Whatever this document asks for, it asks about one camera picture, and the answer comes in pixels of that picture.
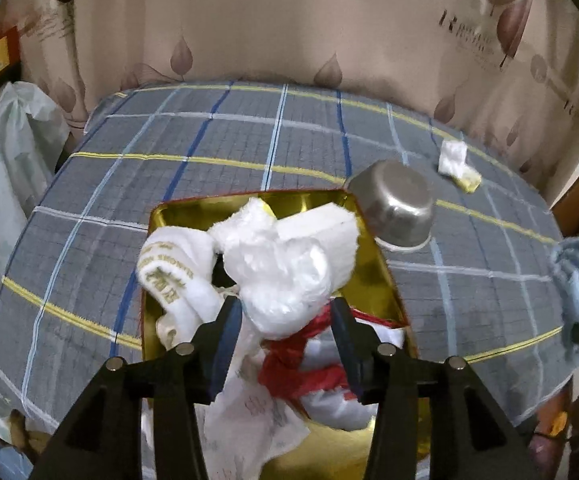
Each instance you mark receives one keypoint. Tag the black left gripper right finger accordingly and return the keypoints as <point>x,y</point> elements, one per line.
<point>353,352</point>

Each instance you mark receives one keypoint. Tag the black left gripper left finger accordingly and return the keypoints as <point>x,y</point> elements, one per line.
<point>223,337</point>

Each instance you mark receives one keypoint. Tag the red white satin cloth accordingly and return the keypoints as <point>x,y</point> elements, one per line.
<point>305,370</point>

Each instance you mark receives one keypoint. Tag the light blue towel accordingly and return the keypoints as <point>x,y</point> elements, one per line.
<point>564,270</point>

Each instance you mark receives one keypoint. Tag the white fluffy towel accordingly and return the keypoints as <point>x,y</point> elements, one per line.
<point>287,269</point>

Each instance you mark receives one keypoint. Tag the white yellow sock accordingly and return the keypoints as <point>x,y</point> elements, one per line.
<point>452,163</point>

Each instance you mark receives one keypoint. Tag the grey plaid bed sheet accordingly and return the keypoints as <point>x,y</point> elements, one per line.
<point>480,288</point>

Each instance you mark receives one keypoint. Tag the stainless steel bowl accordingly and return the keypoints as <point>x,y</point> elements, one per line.
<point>396,203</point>

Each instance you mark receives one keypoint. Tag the beige leaf print curtain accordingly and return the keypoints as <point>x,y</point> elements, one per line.
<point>504,71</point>

